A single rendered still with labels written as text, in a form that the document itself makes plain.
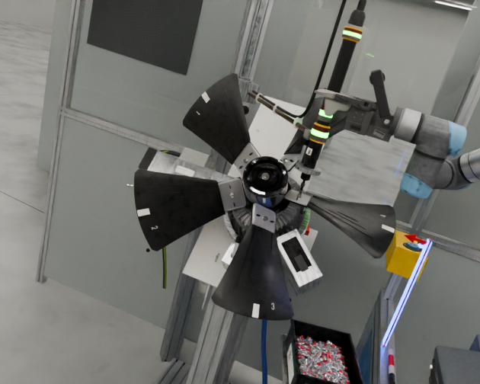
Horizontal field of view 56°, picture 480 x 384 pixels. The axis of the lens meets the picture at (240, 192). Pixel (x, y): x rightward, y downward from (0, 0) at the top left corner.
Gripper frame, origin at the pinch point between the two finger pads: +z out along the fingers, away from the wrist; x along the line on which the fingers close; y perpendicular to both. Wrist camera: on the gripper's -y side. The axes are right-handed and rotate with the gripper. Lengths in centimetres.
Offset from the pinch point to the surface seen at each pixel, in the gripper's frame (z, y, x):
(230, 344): 6, 105, 30
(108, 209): 90, 90, 70
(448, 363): -33, 23, -62
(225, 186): 15.9, 31.0, -5.4
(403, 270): -39, 46, 21
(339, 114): -5.3, 6.2, 14.2
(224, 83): 29.0, 7.2, 11.6
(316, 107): 2.2, 7.1, 21.5
